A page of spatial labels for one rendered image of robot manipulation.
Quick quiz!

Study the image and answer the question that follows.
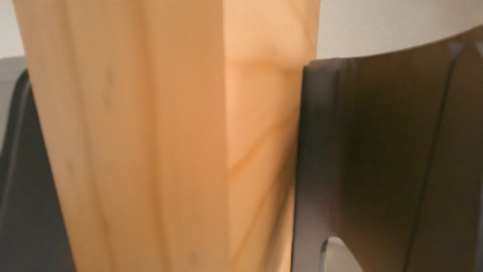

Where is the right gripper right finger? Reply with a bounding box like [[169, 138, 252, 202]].
[[290, 24, 483, 272]]

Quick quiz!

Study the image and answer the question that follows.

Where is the beige wall rack case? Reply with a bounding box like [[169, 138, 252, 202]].
[[0, 0, 363, 272]]

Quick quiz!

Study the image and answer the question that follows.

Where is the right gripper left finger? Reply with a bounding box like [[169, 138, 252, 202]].
[[0, 55, 77, 272]]

